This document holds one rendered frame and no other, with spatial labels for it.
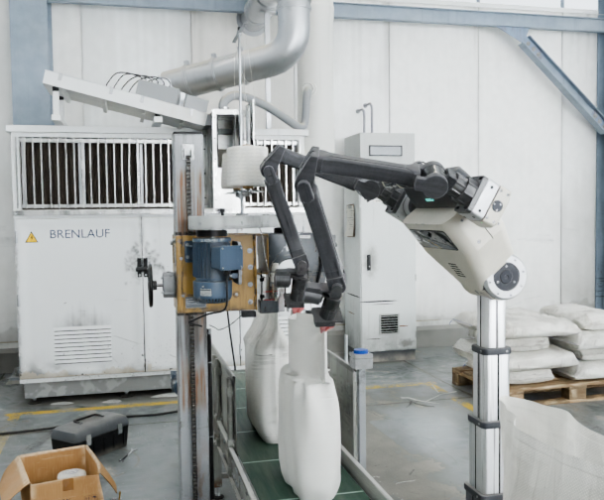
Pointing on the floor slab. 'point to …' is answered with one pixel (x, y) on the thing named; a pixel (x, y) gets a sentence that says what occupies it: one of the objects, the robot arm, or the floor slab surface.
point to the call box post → (361, 417)
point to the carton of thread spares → (43, 464)
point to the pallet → (575, 391)
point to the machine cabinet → (110, 256)
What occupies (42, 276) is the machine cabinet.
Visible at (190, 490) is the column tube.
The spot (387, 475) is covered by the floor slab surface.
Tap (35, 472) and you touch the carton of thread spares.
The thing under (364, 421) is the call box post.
